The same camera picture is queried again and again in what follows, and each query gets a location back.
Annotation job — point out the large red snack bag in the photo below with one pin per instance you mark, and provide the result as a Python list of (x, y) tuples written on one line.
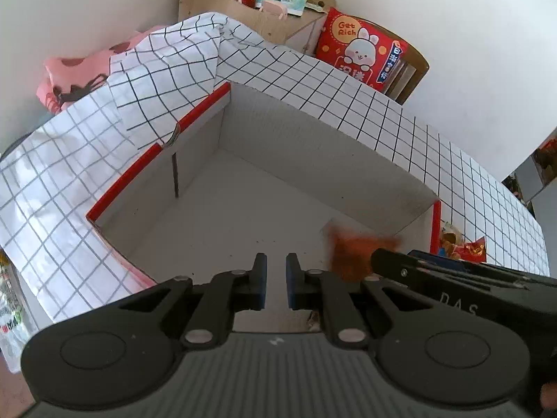
[(453, 245)]

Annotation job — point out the wooden chair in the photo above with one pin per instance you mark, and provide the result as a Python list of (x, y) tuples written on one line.
[(408, 73)]

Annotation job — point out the white black grid tablecloth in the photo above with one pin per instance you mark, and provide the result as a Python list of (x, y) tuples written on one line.
[(51, 180)]

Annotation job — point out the orange-brown snack bag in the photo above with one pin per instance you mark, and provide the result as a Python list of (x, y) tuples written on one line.
[(350, 252)]

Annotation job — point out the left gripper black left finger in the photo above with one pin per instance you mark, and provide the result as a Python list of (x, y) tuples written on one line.
[(119, 353)]

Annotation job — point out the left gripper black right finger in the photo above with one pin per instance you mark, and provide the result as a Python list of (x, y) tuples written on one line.
[(425, 348)]

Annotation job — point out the wooden side cabinet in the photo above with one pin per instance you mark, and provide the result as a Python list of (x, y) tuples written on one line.
[(300, 33)]

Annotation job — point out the red rabbit cushion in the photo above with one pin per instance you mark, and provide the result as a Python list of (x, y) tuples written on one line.
[(359, 49)]

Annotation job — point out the red cardboard box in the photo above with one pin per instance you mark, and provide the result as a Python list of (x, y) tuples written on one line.
[(245, 173)]

